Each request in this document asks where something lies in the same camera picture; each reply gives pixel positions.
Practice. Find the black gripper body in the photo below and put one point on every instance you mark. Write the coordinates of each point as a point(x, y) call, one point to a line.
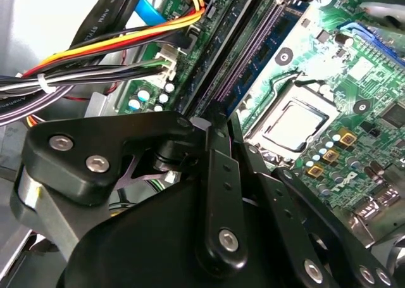
point(142, 243)

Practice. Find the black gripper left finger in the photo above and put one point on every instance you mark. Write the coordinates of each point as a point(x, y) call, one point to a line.
point(95, 136)

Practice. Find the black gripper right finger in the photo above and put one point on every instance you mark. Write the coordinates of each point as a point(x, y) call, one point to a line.
point(278, 205)

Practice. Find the blue RAM stick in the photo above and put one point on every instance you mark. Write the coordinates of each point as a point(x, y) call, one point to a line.
point(269, 47)

